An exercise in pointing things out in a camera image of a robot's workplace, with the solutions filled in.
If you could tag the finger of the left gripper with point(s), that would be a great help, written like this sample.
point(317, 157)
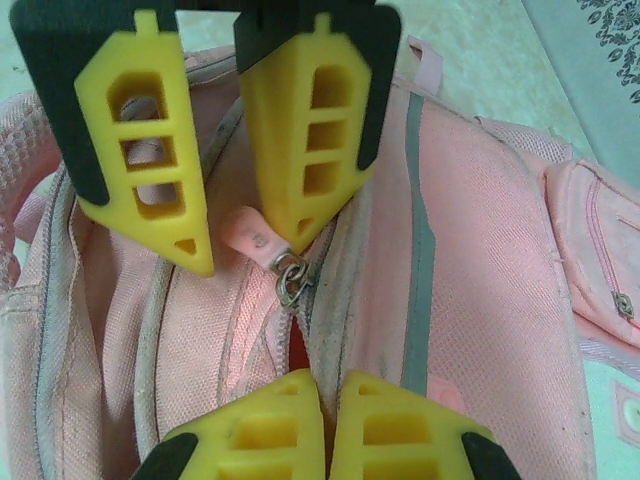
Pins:
point(290, 125)
point(100, 100)

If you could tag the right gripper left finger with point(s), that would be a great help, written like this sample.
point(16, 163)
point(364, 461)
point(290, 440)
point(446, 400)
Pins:
point(280, 415)

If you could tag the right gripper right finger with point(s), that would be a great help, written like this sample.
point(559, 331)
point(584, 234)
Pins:
point(400, 415)

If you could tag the pink school backpack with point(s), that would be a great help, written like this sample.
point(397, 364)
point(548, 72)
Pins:
point(475, 225)

